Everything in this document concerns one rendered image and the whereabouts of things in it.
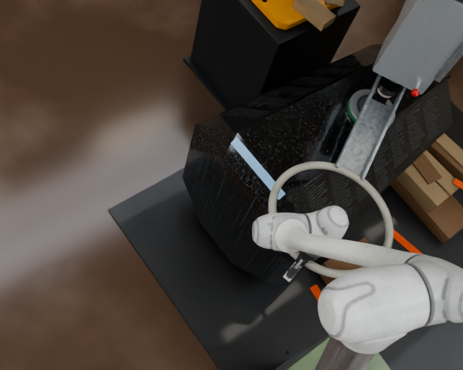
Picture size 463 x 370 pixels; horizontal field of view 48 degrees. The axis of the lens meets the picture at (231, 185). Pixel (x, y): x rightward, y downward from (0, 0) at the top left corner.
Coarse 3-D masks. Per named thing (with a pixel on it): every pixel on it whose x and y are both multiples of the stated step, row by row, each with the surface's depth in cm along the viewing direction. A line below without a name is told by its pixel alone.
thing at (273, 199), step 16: (288, 176) 198; (352, 176) 206; (272, 192) 192; (368, 192) 205; (272, 208) 188; (384, 208) 200; (384, 224) 198; (384, 240) 194; (320, 272) 180; (336, 272) 180
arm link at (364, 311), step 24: (408, 264) 107; (336, 288) 102; (360, 288) 100; (384, 288) 100; (408, 288) 101; (336, 312) 99; (360, 312) 98; (384, 312) 98; (408, 312) 100; (336, 336) 102; (360, 336) 100; (384, 336) 101; (336, 360) 117; (360, 360) 113
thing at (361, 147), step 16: (368, 96) 214; (400, 96) 213; (368, 112) 215; (384, 112) 216; (352, 128) 212; (368, 128) 214; (384, 128) 210; (352, 144) 212; (368, 144) 212; (352, 160) 210; (368, 160) 208
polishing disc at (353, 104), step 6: (360, 90) 236; (366, 90) 237; (354, 96) 234; (360, 96) 234; (366, 96) 235; (354, 102) 232; (360, 102) 233; (390, 102) 236; (354, 108) 230; (360, 108) 231; (354, 114) 229
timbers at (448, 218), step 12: (456, 144) 336; (444, 156) 329; (456, 168) 327; (396, 180) 312; (408, 192) 309; (408, 204) 313; (444, 204) 310; (456, 204) 311; (420, 216) 309; (432, 216) 304; (444, 216) 306; (456, 216) 307; (432, 228) 306; (444, 228) 301; (456, 228) 303; (444, 240) 303
